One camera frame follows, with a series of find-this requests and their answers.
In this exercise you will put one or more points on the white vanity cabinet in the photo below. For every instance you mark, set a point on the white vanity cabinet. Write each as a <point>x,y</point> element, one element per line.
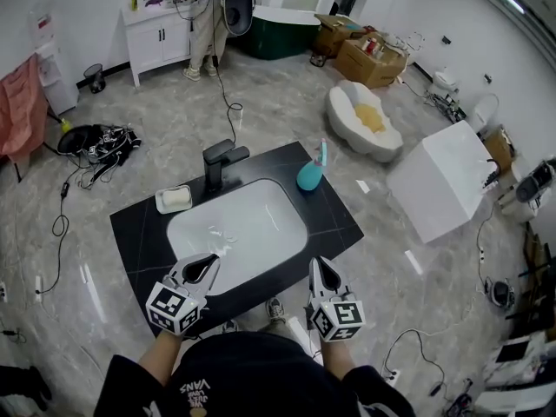
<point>152,41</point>

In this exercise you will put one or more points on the person's left shoe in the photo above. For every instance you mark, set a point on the person's left shoe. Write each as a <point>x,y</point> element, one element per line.
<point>230,326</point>

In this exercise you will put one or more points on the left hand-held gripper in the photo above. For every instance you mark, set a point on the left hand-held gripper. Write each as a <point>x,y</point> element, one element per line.
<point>174,309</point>

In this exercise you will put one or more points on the yellow bottle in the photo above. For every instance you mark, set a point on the yellow bottle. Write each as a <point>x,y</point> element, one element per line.
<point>134,2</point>

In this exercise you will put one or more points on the small cardboard box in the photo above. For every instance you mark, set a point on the small cardboard box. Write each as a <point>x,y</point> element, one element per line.
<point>330,33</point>

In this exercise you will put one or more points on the purple item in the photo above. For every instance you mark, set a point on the purple item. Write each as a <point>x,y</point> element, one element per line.
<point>154,1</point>

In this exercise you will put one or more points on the white shell-shaped chair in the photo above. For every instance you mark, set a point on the white shell-shaped chair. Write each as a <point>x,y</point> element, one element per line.
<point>343,115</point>

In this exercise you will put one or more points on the black round device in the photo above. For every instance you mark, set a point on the black round device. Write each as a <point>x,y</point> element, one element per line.
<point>501,293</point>

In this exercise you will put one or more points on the small yellow item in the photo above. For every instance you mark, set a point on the small yellow item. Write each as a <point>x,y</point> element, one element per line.
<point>66,124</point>

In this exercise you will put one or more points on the green bathtub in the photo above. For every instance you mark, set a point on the green bathtub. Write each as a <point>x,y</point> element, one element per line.
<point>278,33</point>

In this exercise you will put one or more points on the white sink basin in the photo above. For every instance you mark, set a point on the white sink basin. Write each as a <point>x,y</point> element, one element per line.
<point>260,220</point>

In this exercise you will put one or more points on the person's right shoe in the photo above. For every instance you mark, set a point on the person's right shoe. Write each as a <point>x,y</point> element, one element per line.
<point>275,310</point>

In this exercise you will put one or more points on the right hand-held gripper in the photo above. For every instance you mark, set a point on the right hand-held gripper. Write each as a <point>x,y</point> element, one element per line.
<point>339,319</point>

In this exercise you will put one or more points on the person's black shirt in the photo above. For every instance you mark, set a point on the person's black shirt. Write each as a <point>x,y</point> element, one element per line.
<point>260,376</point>

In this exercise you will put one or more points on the person's shoe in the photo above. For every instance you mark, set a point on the person's shoe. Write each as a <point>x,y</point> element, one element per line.
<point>230,326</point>
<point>275,310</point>

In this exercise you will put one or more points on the black waste bin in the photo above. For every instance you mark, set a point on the black waste bin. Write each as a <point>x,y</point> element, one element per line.
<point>94,78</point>

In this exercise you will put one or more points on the black faucet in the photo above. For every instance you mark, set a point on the black faucet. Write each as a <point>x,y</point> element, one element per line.
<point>215,163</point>

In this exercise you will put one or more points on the white soap dish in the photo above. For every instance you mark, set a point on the white soap dish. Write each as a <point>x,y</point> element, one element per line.
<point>159,204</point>

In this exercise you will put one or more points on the large cardboard box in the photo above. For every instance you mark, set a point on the large cardboard box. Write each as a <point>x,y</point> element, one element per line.
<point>369,70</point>

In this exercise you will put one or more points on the pink cloth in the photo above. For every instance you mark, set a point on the pink cloth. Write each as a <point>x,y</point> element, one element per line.
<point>19,111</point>

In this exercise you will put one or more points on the white water dispenser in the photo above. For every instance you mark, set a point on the white water dispenser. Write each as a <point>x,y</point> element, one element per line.
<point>54,76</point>

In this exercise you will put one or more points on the white soap bar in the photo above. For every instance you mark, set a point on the white soap bar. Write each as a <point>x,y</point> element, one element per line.
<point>174,197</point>

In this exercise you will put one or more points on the person's left forearm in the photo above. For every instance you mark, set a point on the person's left forearm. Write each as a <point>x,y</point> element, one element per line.
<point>160,359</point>

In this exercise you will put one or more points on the white square cabinet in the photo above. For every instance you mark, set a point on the white square cabinet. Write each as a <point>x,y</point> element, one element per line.
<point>443,180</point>

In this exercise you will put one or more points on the person's right forearm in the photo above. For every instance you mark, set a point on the person's right forearm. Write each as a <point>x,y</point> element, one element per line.
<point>339,359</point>

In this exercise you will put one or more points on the black table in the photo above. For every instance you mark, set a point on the black table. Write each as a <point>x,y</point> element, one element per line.
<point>130,241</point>

